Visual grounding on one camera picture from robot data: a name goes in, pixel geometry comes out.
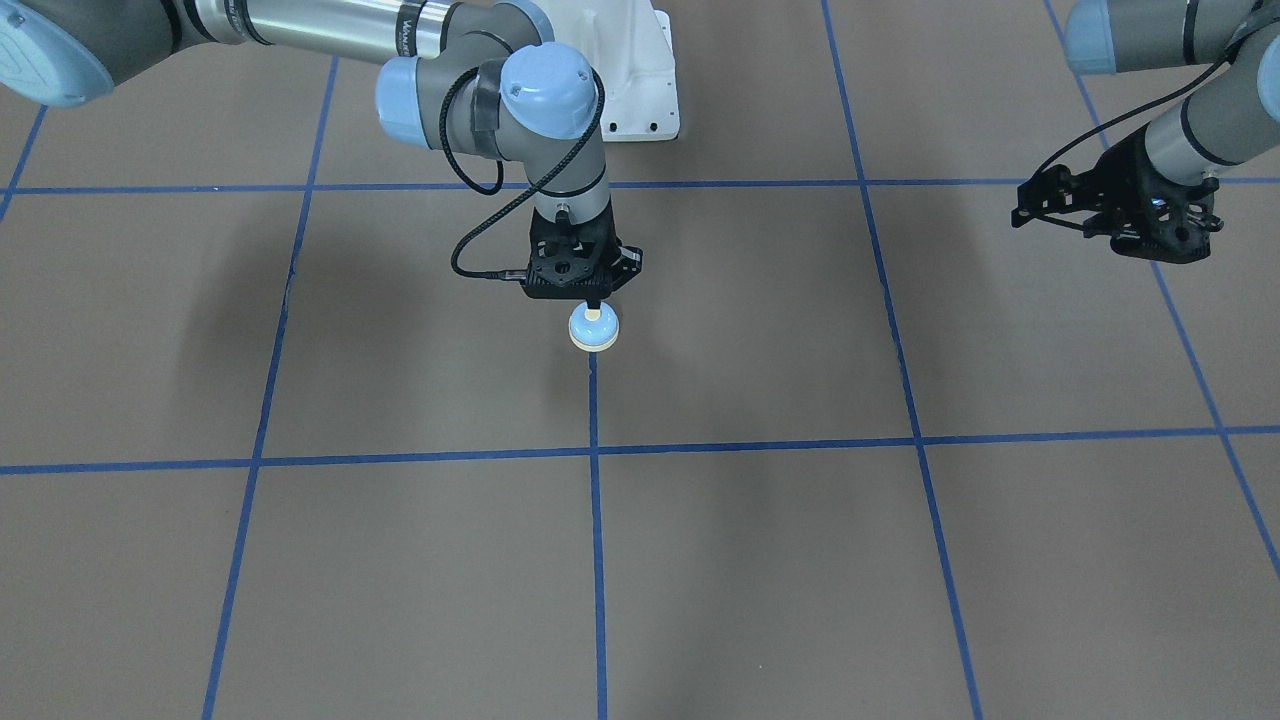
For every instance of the blue and cream bell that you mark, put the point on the blue and cream bell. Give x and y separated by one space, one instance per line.
594 328

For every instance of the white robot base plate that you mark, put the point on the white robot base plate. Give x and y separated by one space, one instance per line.
630 45

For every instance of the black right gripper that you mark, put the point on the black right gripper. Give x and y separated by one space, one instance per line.
628 265

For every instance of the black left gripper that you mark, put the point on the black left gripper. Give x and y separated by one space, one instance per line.
1118 178

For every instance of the grey silver right robot arm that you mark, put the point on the grey silver right robot arm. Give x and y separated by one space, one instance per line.
486 80

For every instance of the brown table mat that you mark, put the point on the brown table mat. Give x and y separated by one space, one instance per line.
862 451

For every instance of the grey silver left robot arm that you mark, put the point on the grey silver left robot arm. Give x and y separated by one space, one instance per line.
1228 115

